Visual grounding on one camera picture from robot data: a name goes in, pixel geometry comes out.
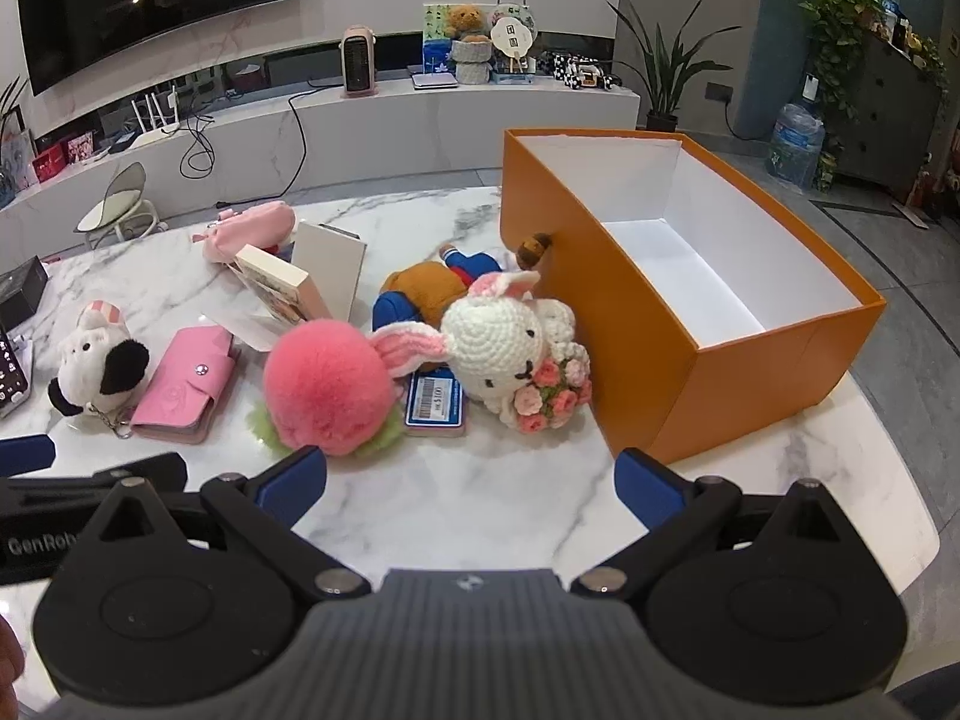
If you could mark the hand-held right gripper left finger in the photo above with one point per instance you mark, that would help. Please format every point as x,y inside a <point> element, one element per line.
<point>292,476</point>

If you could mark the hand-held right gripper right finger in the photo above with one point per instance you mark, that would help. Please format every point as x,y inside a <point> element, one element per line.
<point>645,487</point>

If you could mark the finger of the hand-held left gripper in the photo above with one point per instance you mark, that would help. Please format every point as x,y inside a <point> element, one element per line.
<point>26,456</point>
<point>52,491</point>

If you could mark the pink fluffy peach plush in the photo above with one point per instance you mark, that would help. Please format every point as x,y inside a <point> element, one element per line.
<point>322,382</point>

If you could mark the orange cardboard box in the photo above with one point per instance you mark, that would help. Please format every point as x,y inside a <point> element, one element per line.
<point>637,360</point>

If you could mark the pink snap wallet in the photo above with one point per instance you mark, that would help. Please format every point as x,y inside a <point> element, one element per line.
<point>180,390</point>

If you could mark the blue card pack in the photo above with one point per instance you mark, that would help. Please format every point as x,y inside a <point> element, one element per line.
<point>435,405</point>

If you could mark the illustrated paperback book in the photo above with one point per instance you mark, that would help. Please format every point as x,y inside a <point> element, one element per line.
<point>274,274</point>

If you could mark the white crochet bunny with flowers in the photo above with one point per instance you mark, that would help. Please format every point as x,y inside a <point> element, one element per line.
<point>487,337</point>

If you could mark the plush doll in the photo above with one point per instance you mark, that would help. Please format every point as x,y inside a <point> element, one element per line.
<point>420,285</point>

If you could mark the pink plush pouch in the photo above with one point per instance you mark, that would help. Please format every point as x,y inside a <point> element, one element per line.
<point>247,229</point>

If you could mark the black patterned pouch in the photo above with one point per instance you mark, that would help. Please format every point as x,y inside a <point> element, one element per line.
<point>9,375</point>

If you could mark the white paper sheet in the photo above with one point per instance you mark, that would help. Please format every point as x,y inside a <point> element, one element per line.
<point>247,330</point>

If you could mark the black box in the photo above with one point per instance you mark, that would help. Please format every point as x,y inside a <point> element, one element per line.
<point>19,292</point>

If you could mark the white card panel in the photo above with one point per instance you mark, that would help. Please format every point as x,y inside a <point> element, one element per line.
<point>330,270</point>

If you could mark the white rolling stool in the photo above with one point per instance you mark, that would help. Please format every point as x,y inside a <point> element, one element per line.
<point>112,202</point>

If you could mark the white printed gift bag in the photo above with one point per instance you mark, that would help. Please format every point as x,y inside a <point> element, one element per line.
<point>16,165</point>

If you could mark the red gift box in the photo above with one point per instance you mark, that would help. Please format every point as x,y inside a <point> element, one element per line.
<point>49,161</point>

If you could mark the pink gift box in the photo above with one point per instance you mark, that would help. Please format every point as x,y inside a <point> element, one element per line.
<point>82,146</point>

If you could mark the white router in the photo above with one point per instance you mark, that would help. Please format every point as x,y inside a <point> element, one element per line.
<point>154,133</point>

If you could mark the white marble television console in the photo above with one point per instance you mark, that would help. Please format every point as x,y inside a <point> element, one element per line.
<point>420,131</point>

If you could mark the large blue water bottle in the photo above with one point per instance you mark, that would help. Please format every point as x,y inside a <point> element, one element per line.
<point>795,142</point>

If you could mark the potted long-leaf plant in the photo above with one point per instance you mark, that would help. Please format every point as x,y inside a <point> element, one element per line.
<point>664,82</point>

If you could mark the white laptop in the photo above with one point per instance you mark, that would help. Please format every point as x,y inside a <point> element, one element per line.
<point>433,80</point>

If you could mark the black and white checkered toys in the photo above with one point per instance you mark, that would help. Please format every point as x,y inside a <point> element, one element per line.
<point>581,71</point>

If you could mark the pink space heater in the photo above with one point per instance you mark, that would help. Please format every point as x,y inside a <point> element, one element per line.
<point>358,60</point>

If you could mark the grey cabinet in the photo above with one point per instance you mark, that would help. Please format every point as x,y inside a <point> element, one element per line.
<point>892,120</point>

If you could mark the teddy bear in pot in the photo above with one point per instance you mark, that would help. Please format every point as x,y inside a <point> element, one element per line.
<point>471,60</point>

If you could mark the round white hand fan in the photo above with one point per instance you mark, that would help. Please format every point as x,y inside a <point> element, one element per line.
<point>512,37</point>

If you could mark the green painting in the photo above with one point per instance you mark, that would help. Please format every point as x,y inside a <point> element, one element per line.
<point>433,22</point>

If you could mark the brown teddy bear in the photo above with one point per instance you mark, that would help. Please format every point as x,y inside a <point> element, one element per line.
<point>465,21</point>

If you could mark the green ivy plant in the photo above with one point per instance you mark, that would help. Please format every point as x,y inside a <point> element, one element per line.
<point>832,15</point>

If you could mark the black wall socket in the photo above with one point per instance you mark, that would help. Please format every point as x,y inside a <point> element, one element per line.
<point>718,92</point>

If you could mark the black wall television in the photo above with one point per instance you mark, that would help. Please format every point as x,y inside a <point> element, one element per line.
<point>150,0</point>

